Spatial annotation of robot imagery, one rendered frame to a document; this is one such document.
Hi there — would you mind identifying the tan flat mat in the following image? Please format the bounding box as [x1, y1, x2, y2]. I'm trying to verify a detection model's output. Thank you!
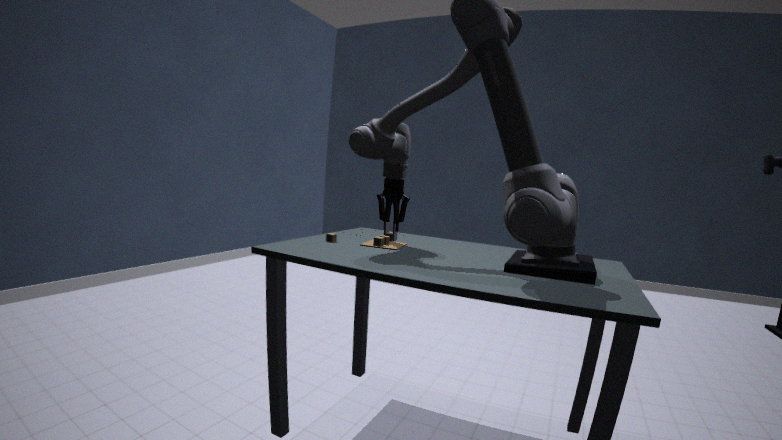
[360, 239, 407, 250]

